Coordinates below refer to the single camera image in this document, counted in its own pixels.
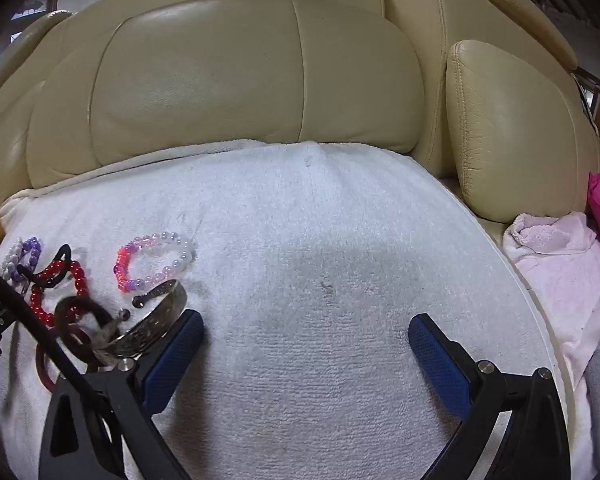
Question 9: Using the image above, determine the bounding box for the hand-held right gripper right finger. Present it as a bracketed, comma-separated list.
[408, 313, 586, 480]

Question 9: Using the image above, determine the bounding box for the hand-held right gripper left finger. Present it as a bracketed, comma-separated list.
[39, 309, 206, 480]

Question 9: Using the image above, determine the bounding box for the wide silver cuff bracelet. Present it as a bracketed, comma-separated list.
[105, 280, 188, 360]

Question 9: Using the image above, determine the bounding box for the brown hair tie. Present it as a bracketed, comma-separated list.
[52, 296, 111, 361]

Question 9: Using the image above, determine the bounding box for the purple bead bracelet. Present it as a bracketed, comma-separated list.
[11, 236, 43, 283]

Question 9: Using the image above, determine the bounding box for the red bead bracelet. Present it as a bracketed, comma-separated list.
[29, 259, 91, 328]

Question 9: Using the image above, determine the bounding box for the black hair tie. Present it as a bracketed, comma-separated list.
[17, 244, 73, 291]

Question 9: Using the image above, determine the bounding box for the pink and white bead bracelet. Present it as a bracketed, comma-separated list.
[114, 231, 197, 295]

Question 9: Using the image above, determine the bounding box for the thin open silver bangle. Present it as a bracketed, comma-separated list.
[92, 287, 173, 356]

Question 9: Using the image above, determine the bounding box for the pale pink towel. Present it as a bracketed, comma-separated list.
[502, 211, 600, 391]

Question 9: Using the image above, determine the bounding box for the white towel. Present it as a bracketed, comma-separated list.
[0, 140, 576, 480]

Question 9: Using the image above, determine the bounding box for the cream leather sofa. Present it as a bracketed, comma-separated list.
[0, 0, 600, 411]

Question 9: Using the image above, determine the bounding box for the wooden framed window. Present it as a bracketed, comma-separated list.
[0, 0, 61, 81]

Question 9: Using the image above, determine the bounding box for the maroon ring bangle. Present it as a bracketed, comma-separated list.
[34, 329, 88, 392]

